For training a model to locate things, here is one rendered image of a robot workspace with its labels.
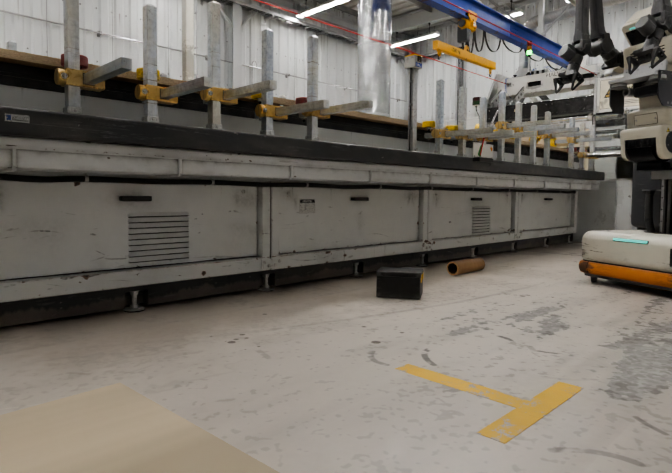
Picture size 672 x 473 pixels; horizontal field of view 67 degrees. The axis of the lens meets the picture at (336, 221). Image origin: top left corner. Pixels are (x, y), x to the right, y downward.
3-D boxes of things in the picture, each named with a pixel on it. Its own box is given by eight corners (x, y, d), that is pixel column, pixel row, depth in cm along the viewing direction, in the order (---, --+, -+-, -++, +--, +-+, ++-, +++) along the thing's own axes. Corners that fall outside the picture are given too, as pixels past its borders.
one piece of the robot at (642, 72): (626, 115, 263) (628, 72, 262) (680, 106, 237) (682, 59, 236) (604, 113, 257) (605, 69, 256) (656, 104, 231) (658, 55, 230)
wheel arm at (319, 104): (329, 110, 192) (329, 99, 192) (323, 109, 190) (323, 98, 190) (260, 121, 223) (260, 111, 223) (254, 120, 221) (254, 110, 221)
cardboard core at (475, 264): (485, 258, 313) (458, 262, 292) (484, 271, 313) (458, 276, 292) (473, 256, 319) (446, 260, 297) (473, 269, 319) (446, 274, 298)
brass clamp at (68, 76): (106, 89, 162) (105, 73, 162) (59, 83, 153) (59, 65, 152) (98, 92, 166) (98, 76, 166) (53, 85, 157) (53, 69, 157)
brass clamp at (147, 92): (178, 103, 180) (178, 88, 179) (141, 98, 170) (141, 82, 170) (170, 105, 184) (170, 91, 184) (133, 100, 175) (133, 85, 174)
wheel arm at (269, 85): (277, 92, 175) (277, 79, 175) (269, 90, 172) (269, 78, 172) (210, 106, 206) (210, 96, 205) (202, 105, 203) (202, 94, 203)
